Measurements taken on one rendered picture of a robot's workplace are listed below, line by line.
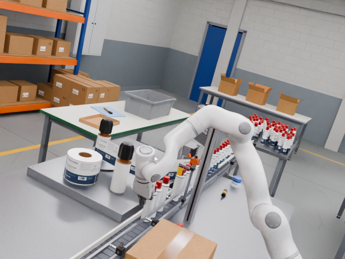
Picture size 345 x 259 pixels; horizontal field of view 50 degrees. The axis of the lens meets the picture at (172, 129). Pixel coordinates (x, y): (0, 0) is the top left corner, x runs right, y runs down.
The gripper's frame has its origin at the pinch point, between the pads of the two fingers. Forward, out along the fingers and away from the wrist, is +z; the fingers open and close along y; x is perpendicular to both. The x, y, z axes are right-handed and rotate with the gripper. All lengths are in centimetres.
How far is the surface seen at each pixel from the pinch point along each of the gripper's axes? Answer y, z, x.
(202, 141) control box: -10.0, -15.2, -42.7
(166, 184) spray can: -1.1, 5.0, -21.8
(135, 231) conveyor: -2.3, 11.5, 9.0
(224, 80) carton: 148, 203, -549
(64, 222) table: 29.3, 11.9, 23.1
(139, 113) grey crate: 119, 88, -184
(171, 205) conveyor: -2.9, 25.2, -27.8
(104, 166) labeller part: 50, 27, -35
